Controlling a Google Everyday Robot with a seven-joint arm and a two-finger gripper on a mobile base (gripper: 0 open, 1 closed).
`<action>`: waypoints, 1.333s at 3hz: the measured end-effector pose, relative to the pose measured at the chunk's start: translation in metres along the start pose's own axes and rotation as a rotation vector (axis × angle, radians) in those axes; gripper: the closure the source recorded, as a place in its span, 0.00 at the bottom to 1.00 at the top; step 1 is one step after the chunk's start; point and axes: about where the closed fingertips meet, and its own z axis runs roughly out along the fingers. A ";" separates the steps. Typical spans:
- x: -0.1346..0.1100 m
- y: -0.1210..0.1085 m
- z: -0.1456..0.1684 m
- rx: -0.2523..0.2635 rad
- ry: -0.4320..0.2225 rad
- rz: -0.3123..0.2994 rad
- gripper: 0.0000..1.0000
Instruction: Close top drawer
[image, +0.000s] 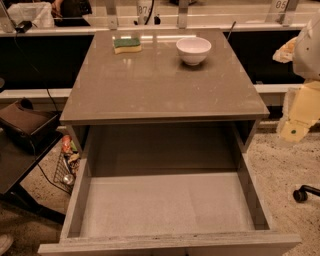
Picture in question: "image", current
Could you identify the black side table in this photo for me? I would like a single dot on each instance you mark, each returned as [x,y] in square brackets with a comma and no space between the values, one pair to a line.
[15,165]

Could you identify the green yellow sponge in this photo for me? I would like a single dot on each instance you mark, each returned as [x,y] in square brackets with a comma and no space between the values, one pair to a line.
[127,45]

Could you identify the black chair caster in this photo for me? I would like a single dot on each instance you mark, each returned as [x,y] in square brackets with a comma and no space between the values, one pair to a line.
[301,195]

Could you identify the white plastic bag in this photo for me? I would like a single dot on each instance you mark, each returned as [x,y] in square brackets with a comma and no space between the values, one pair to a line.
[38,13]

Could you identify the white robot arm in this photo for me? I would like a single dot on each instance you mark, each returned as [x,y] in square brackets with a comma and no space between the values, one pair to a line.
[312,30]

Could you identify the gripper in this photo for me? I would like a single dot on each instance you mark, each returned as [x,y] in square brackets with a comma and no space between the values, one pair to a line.
[308,55]

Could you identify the dark brown box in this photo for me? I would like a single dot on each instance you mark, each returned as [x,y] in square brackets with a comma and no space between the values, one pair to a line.
[27,127]

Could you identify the grey drawer cabinet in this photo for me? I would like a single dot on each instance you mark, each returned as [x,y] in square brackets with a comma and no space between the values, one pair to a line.
[149,113]

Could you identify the wire basket with snacks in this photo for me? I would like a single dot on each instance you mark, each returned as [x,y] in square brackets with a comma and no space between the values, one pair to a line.
[67,166]

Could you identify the grey top drawer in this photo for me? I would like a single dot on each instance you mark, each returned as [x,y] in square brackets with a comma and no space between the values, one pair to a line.
[167,190]

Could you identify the black power adapter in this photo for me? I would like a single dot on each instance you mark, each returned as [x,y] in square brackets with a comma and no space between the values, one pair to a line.
[23,26]

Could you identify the white bowl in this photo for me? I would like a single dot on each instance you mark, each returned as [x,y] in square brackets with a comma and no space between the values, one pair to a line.
[193,50]

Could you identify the white shoe tip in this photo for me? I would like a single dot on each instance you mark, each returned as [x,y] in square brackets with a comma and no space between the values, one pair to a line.
[6,241]

